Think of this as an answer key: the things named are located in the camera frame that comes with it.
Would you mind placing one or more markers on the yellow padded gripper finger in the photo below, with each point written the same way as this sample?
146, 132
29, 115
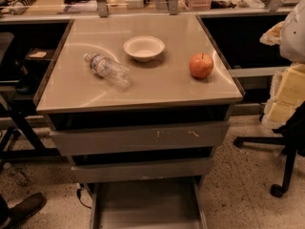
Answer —
291, 90
276, 114

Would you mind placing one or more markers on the clear plastic water bottle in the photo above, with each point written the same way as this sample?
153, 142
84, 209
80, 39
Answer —
110, 70

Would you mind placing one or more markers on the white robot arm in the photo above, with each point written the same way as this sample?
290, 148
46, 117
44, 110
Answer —
289, 35

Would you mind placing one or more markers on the top grey drawer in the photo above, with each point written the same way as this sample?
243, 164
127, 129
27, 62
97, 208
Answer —
139, 138

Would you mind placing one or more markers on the grey drawer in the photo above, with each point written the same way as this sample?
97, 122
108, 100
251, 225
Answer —
186, 167
139, 138

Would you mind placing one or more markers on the middle grey drawer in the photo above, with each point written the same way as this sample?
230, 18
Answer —
186, 167

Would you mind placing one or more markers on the open bottom drawer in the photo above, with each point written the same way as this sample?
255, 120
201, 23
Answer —
172, 203

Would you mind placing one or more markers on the grey drawer cabinet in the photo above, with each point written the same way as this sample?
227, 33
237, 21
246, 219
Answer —
162, 91

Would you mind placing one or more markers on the black office chair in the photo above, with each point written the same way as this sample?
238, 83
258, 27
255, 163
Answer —
293, 141

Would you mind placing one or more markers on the red apple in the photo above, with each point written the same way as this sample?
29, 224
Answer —
201, 65

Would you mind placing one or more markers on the white paper bowl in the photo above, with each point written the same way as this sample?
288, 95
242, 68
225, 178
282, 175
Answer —
143, 48

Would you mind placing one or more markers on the dark shoe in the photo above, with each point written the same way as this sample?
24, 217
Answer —
15, 216

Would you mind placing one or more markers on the black desk frame left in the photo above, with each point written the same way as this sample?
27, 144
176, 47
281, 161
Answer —
21, 126

